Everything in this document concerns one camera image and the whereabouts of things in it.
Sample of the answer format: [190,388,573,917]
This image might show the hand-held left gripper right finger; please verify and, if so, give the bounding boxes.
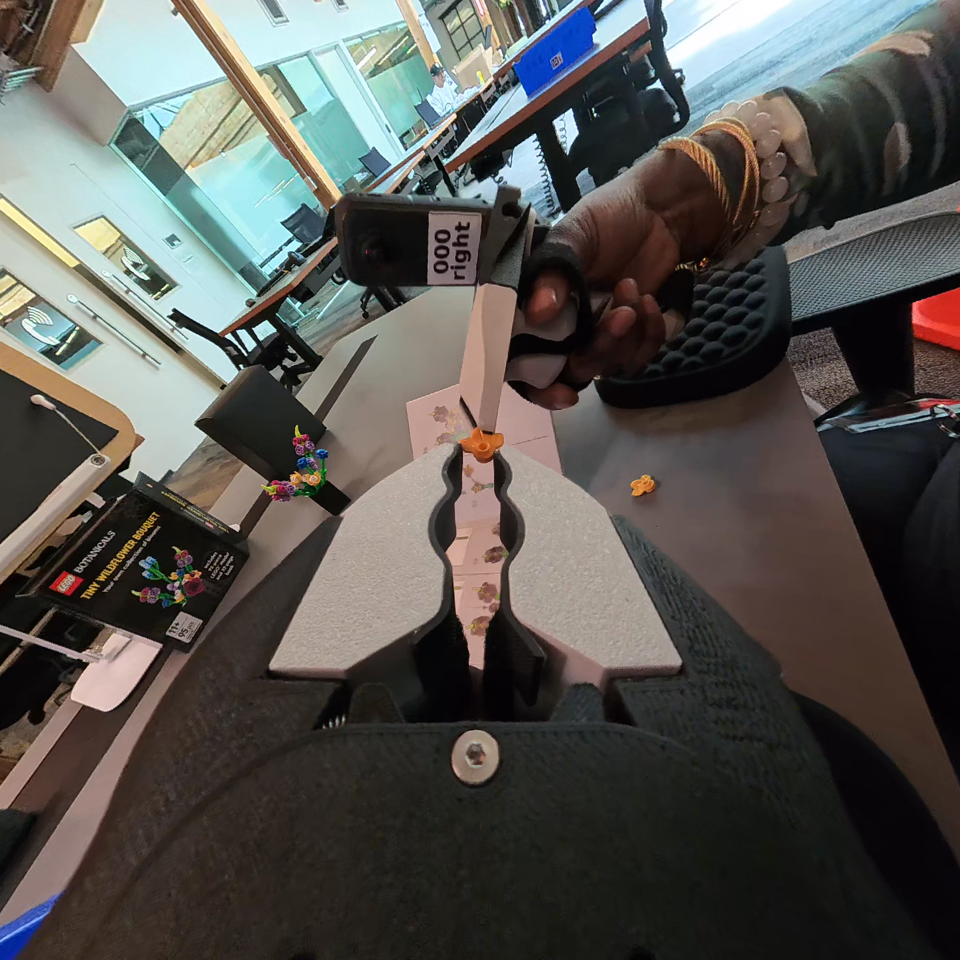
[483,446,685,721]

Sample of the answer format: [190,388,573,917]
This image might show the person's right hand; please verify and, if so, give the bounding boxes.
[507,143,718,412]

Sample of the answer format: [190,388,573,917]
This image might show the blue bins on far desk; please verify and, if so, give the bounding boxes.
[507,8,600,94]

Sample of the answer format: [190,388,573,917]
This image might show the black honeycomb cushion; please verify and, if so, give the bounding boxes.
[596,246,795,411]

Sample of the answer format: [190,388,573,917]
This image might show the blue plastic bin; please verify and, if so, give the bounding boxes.
[0,894,64,960]

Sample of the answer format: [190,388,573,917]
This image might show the white flat device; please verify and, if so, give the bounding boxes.
[69,629,163,714]

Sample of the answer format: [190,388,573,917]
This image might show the grey mesh office chair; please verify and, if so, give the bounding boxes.
[780,180,960,337]

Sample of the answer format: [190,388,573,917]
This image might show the long wooden desk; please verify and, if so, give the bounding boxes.
[219,0,661,361]

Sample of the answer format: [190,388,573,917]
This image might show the person's right forearm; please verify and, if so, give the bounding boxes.
[735,0,960,249]

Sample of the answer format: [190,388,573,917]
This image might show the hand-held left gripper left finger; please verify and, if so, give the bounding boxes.
[270,446,469,721]

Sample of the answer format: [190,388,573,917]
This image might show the plain black box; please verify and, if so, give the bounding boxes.
[194,365,355,519]

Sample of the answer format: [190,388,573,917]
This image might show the lego instruction booklet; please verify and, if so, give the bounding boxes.
[407,383,565,670]

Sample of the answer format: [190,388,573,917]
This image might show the black lego set box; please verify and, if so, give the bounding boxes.
[35,474,250,651]

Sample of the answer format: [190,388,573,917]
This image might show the lego flower model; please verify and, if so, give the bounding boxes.
[263,425,334,504]

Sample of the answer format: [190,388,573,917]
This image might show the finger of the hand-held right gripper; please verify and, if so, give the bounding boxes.
[456,282,522,438]

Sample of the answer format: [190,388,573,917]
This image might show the black office chair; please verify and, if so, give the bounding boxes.
[168,308,324,388]

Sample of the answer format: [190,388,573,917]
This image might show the wood-framed dark screen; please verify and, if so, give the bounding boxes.
[0,341,145,589]

